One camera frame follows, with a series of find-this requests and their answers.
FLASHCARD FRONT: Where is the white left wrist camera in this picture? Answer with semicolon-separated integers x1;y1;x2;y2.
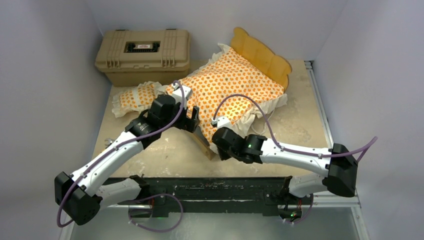
171;82;193;109

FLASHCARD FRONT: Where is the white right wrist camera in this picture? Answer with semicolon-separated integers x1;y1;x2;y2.
211;116;232;129

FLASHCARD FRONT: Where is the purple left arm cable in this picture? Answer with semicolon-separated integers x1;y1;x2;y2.
56;80;186;233

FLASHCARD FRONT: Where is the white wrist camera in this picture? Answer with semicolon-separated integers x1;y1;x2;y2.
171;82;193;109
211;116;232;129

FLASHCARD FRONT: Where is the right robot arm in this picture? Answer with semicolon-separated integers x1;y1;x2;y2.
212;127;358;204

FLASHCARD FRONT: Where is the wooden pet bed frame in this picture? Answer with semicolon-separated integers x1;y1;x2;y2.
192;27;292;159

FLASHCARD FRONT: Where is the small orange patterned pillow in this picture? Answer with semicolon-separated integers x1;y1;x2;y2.
111;81;168;118

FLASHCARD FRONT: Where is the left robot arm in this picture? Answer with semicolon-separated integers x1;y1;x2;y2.
54;93;200;228

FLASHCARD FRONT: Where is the tan plastic tool case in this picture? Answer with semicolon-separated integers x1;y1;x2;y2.
94;28;191;87

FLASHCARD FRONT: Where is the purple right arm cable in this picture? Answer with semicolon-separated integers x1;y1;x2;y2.
211;94;379;225

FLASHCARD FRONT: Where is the orange patterned white blanket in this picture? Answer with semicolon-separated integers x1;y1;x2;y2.
180;44;288;153

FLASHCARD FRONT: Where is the silver open-end wrench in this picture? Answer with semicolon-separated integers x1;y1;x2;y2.
104;138;115;148

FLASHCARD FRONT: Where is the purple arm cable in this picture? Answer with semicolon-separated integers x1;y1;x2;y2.
211;94;379;225
56;80;186;233

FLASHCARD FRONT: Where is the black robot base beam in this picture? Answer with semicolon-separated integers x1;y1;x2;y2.
118;177;313;219

